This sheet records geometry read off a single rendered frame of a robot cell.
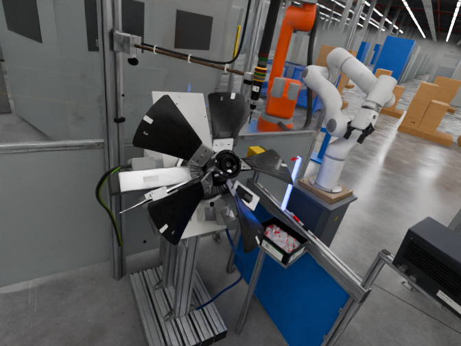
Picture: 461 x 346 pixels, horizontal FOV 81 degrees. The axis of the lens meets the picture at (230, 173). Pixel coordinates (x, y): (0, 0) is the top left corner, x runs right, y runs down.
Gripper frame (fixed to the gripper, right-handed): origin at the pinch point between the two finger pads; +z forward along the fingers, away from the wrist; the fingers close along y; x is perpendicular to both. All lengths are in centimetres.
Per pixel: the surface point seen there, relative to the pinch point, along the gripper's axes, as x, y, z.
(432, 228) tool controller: 4, -54, 20
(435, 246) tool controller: 7, -59, 24
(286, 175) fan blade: 26.4, -3.1, 29.4
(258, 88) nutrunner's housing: 61, -9, 4
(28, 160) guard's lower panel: 130, 55, 84
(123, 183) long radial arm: 89, -2, 58
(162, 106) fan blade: 87, 0, 25
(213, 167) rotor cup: 62, -9, 38
